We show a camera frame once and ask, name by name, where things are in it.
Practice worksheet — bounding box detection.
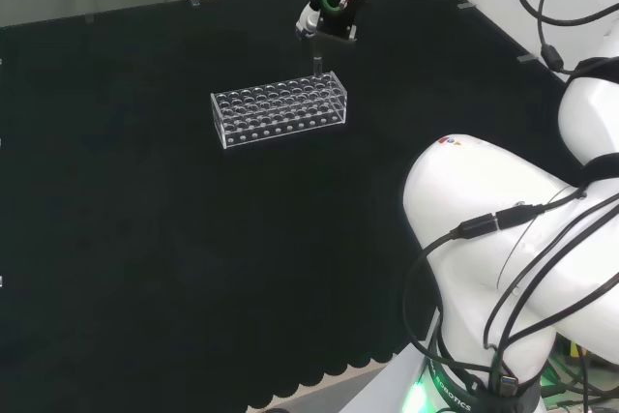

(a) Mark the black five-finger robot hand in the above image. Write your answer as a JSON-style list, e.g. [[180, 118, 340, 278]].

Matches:
[[294, 0, 371, 44]]

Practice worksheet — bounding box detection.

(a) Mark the clear glass test tube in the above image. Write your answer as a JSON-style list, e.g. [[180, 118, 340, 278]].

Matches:
[[310, 39, 325, 79]]

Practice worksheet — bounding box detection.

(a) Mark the clear plastic test tube rack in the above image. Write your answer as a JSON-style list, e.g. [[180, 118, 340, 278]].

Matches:
[[210, 71, 349, 151]]

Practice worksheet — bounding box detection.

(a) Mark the black bench cloth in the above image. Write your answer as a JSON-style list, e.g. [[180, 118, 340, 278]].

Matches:
[[0, 0, 579, 413]]

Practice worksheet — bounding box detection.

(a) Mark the black cable with ferrite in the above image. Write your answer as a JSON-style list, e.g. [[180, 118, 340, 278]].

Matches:
[[535, 0, 579, 76]]

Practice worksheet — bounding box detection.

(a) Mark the black cable with inline connector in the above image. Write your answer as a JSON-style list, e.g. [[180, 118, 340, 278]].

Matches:
[[402, 189, 589, 352]]

